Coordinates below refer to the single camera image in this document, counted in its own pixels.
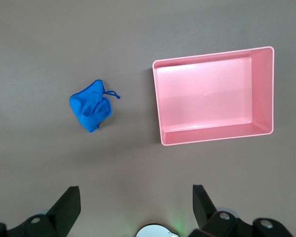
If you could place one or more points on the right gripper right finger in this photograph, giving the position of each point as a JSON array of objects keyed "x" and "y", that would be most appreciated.
[{"x": 204, "y": 212}]

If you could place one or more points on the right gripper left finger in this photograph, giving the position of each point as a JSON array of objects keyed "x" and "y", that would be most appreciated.
[{"x": 61, "y": 209}]

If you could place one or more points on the blue cloth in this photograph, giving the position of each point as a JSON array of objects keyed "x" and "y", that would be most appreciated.
[{"x": 88, "y": 111}]

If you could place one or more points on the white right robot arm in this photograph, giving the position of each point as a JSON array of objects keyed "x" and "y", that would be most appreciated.
[{"x": 153, "y": 232}]

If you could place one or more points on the pink plastic box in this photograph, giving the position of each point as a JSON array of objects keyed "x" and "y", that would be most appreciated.
[{"x": 204, "y": 98}]

